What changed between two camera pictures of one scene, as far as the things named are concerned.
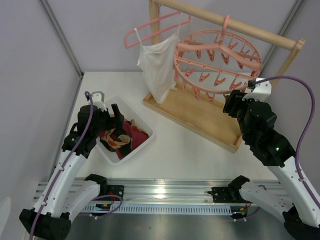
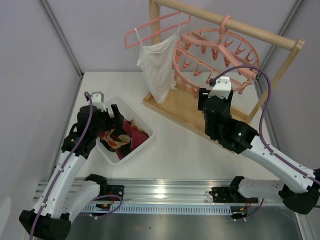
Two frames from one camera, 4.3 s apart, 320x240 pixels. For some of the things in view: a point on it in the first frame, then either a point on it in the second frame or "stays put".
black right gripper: x=235 y=104 → x=202 y=99
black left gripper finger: x=118 y=115 stays put
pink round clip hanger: x=211 y=63 stays put
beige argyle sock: x=114 y=144 stays put
